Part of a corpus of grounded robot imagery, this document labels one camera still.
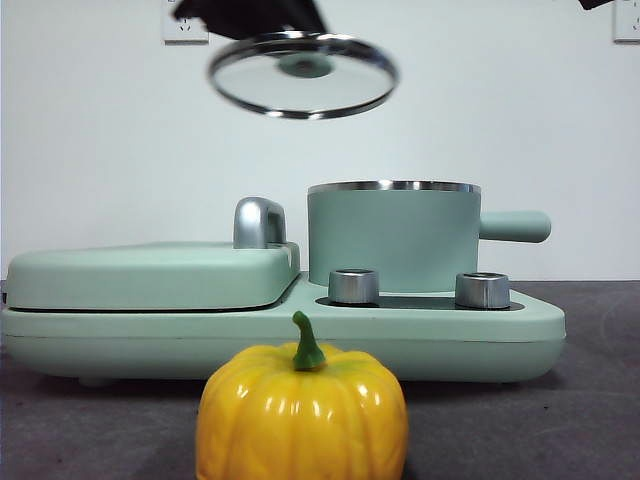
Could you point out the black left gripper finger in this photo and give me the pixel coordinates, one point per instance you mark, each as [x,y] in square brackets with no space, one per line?
[265,17]

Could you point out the glass lid with green knob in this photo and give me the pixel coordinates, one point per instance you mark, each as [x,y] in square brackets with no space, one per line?
[300,67]

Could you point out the yellow pumpkin with green stem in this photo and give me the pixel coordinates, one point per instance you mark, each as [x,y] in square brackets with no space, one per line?
[300,425]

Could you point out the silver control knob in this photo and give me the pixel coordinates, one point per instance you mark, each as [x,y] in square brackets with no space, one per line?
[481,290]
[352,287]

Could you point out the green breakfast machine base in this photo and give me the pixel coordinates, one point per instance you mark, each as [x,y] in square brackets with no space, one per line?
[450,345]

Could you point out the white wall socket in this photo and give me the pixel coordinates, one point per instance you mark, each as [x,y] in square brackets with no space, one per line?
[187,34]
[627,25]

